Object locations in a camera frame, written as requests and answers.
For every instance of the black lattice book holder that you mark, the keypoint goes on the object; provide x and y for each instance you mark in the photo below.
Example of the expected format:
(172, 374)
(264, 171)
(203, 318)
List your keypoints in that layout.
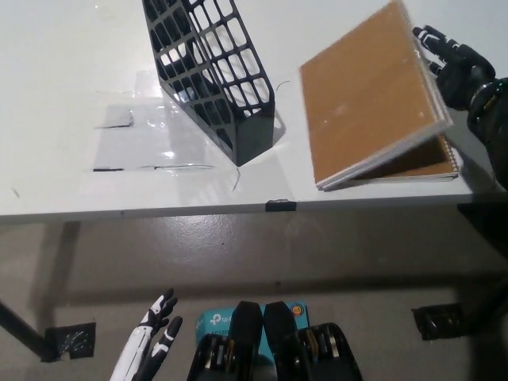
(254, 139)

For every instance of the teal router box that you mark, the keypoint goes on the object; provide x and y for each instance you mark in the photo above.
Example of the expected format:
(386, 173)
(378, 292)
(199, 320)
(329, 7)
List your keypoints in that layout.
(212, 321)

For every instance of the grey upright table leg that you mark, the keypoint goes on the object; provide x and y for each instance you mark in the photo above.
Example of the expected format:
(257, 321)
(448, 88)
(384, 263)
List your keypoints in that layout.
(67, 254)

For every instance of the black table edge clip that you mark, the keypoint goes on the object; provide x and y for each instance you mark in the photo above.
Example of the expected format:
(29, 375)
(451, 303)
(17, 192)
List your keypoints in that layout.
(281, 205)

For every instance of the clear plastic sheet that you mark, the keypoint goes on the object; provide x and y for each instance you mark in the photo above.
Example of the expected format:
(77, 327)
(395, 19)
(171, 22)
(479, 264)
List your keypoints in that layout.
(131, 151)

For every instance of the white and black left hand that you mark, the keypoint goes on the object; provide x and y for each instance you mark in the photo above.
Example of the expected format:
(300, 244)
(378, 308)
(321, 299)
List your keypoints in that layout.
(135, 349)

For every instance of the black and white right hand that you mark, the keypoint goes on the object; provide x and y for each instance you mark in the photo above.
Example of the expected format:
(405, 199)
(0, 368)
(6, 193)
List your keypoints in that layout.
(460, 75)

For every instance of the black slanted table leg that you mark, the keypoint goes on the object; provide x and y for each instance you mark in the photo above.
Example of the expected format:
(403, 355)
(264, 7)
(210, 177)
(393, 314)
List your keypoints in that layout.
(20, 329)

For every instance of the black table support panel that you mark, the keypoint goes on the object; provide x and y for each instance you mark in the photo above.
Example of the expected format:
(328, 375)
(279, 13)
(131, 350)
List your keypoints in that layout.
(488, 222)

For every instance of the brown spiral notebook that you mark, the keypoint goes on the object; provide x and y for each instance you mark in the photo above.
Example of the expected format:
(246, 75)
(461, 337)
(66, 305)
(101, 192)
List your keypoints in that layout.
(365, 103)
(428, 158)

